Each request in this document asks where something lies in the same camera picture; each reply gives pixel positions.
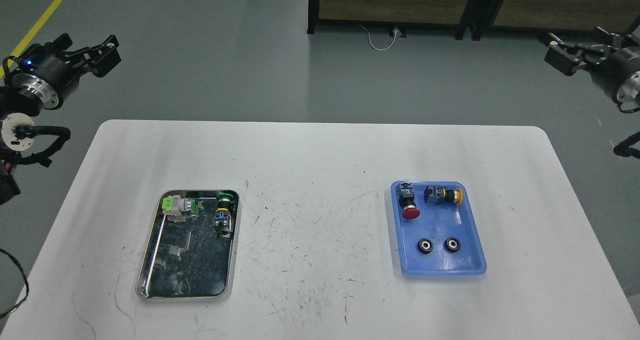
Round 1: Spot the white cable on floor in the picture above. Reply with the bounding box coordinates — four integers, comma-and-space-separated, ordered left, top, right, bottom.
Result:
357, 24, 401, 51

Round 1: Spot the blue plastic tray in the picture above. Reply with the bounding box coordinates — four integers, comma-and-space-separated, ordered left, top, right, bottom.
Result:
390, 180, 487, 277

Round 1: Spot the green button blue block switch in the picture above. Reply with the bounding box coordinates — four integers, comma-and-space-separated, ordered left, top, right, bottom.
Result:
214, 192, 236, 239

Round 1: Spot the black framed wooden cabinet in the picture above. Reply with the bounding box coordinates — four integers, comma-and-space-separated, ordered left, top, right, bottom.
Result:
307, 0, 639, 40

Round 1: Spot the yellow push button switch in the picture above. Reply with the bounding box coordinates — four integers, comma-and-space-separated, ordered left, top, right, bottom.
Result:
424, 185, 464, 205

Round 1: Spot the black cable left edge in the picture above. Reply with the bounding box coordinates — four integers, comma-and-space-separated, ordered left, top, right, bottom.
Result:
0, 248, 30, 321

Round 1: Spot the red mushroom push button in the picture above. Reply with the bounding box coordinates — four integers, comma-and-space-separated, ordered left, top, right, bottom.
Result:
397, 182, 421, 220

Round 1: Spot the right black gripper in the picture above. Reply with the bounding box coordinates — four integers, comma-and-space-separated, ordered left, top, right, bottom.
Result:
538, 27, 640, 101

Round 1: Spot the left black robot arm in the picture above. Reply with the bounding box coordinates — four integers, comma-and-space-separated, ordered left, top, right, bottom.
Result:
0, 33, 122, 204

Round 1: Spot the black gear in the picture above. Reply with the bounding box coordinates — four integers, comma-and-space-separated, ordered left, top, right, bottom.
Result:
417, 238, 434, 254
444, 237, 462, 253

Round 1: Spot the silver metal tray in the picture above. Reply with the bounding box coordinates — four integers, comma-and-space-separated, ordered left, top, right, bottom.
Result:
135, 189, 242, 301

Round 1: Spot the green push button switch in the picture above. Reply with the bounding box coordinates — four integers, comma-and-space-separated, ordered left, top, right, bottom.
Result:
160, 195, 201, 217

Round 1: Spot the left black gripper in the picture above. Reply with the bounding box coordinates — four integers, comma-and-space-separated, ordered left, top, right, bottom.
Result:
10, 34, 122, 101

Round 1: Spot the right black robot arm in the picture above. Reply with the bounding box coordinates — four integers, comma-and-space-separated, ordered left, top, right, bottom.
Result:
537, 27, 640, 114

